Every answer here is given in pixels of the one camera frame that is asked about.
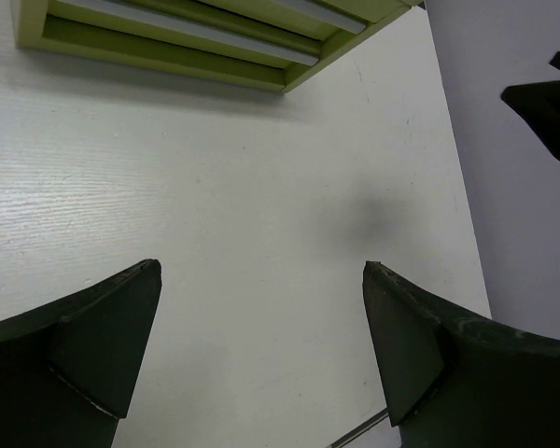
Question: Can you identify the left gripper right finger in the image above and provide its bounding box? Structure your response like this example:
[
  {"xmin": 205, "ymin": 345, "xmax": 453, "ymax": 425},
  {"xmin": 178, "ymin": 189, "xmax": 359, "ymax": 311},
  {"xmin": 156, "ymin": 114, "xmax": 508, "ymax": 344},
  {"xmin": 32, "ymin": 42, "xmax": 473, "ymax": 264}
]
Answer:
[{"xmin": 362, "ymin": 261, "xmax": 560, "ymax": 447}]

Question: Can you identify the green metal tool chest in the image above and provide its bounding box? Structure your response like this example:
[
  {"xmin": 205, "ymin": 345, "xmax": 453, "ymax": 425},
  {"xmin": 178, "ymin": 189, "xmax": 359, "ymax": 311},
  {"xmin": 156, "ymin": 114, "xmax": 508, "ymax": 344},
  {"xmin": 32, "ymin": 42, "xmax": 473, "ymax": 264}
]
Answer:
[{"xmin": 10, "ymin": 0, "xmax": 418, "ymax": 93}]

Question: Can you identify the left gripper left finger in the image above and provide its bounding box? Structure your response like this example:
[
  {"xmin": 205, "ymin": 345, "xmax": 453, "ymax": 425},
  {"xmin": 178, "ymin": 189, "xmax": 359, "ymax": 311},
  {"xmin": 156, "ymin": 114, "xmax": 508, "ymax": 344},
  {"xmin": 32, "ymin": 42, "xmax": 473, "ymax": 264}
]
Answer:
[{"xmin": 0, "ymin": 259, "xmax": 162, "ymax": 447}]

